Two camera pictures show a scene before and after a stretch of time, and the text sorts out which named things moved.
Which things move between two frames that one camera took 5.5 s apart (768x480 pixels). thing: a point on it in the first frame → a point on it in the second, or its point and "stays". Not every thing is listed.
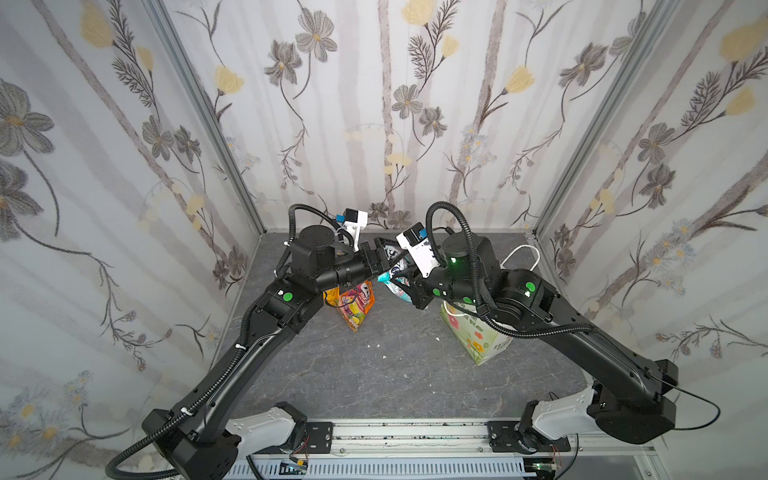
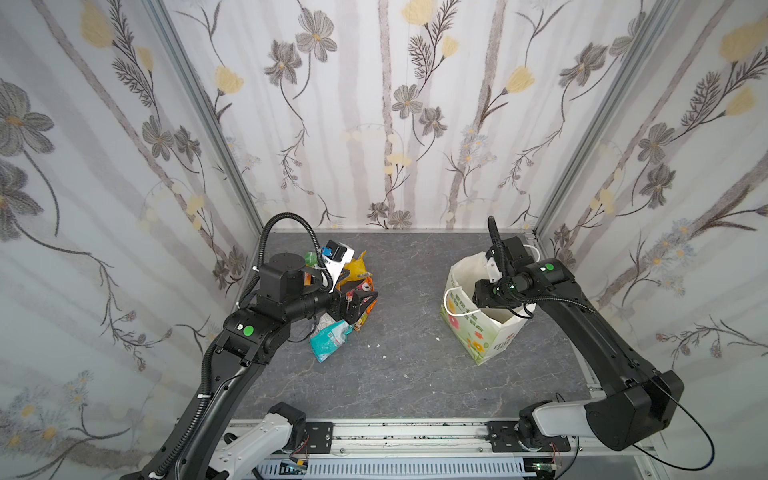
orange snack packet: [353, 304] stays
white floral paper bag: [482, 338] stays
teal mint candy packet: [386, 278] → [329, 335]
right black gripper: [414, 283] → [488, 294]
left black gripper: [369, 261] → [348, 306]
